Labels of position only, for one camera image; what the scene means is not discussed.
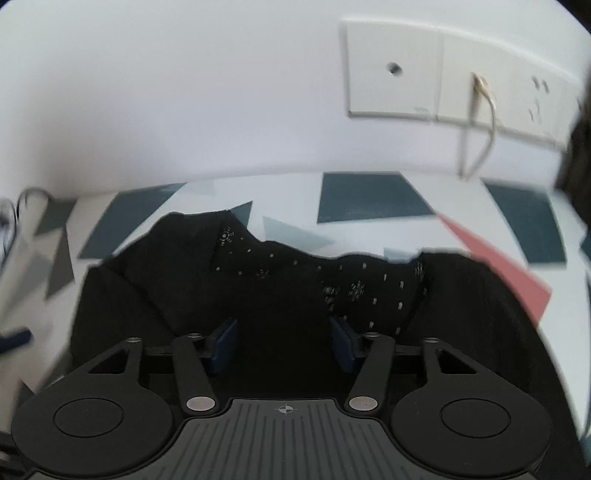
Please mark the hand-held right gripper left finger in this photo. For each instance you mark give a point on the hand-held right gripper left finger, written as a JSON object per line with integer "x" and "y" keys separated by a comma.
{"x": 225, "y": 344}

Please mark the black pants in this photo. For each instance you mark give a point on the black pants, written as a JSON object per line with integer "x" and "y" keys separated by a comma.
{"x": 152, "y": 277}

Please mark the white blank wall plate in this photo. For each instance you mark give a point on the white blank wall plate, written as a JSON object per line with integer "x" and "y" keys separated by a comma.
{"x": 392, "y": 87}

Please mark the dark cloth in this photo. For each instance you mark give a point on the dark cloth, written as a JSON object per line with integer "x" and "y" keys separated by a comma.
{"x": 577, "y": 161}

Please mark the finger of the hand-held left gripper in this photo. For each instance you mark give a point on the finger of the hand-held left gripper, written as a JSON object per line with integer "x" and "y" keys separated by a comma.
{"x": 16, "y": 340}

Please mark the black dotted garment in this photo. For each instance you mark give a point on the black dotted garment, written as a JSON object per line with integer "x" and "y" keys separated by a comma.
{"x": 360, "y": 286}

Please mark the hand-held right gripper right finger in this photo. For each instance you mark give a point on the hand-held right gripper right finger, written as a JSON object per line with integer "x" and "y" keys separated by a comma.
{"x": 344, "y": 344}

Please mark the white wall socket plate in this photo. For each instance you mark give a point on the white wall socket plate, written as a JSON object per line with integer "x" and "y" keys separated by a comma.
{"x": 521, "y": 92}

